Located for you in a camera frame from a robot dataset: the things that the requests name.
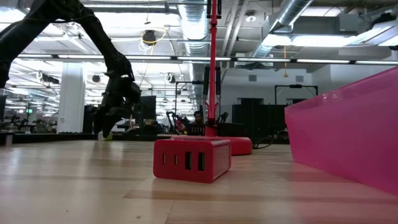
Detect black ceiling device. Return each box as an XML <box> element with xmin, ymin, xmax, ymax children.
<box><xmin>142</xmin><ymin>29</ymin><xmax>158</xmax><ymax>47</ymax></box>

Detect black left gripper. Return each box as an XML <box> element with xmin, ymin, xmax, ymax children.
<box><xmin>92</xmin><ymin>74</ymin><xmax>142</xmax><ymax>139</ymax></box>

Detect silver ribbed ventilation duct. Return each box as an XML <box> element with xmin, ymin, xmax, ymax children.
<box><xmin>177</xmin><ymin>0</ymin><xmax>213</xmax><ymax>57</ymax></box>

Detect silver slanted ventilation duct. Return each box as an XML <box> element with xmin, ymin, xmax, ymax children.
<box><xmin>251</xmin><ymin>0</ymin><xmax>313</xmax><ymax>60</ymax></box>

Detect black square box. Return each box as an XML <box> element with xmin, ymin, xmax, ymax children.
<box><xmin>216</xmin><ymin>122</ymin><xmax>246</xmax><ymax>138</ymax></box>

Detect black background frame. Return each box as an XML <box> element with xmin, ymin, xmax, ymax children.
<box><xmin>174</xmin><ymin>80</ymin><xmax>205</xmax><ymax>133</ymax></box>
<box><xmin>275</xmin><ymin>84</ymin><xmax>319</xmax><ymax>105</ymax></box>

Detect person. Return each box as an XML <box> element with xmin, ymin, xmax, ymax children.
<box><xmin>183</xmin><ymin>110</ymin><xmax>206</xmax><ymax>127</ymax></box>

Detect long light strip fixture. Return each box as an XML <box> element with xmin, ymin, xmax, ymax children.
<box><xmin>17</xmin><ymin>52</ymin><xmax>398</xmax><ymax>65</ymax></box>

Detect black background monitor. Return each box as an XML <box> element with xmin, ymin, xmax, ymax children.
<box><xmin>136</xmin><ymin>95</ymin><xmax>157</xmax><ymax>121</ymax></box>

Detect yellow hanging cord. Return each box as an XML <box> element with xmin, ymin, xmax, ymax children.
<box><xmin>282</xmin><ymin>45</ymin><xmax>289</xmax><ymax>78</ymax></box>

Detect red multiport charger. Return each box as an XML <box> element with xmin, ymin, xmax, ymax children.
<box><xmin>152</xmin><ymin>138</ymin><xmax>233</xmax><ymax>184</ymax></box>

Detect red desk lamp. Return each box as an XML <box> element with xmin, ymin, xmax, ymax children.
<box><xmin>170</xmin><ymin>0</ymin><xmax>253</xmax><ymax>156</ymax></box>

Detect black tall speaker box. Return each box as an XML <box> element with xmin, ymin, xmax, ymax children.
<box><xmin>82</xmin><ymin>105</ymin><xmax>95</xmax><ymax>134</ymax></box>

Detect black slotted crate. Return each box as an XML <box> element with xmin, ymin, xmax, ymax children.
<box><xmin>185</xmin><ymin>124</ymin><xmax>206</xmax><ymax>136</ymax></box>

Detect black background cabinets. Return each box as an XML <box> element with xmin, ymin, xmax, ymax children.
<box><xmin>231</xmin><ymin>98</ymin><xmax>289</xmax><ymax>138</ymax></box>

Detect pink translucent tray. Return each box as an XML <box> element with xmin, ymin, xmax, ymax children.
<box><xmin>284</xmin><ymin>65</ymin><xmax>398</xmax><ymax>196</ymax></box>

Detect black lamp power cable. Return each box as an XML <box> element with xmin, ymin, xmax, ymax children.
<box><xmin>251</xmin><ymin>134</ymin><xmax>276</xmax><ymax>150</ymax></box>

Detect white building column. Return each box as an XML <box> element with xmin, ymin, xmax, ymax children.
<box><xmin>57</xmin><ymin>62</ymin><xmax>86</xmax><ymax>134</ymax></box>

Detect black aluminium table frame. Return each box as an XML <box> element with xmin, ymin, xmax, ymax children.
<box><xmin>0</xmin><ymin>132</ymin><xmax>290</xmax><ymax>146</ymax></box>

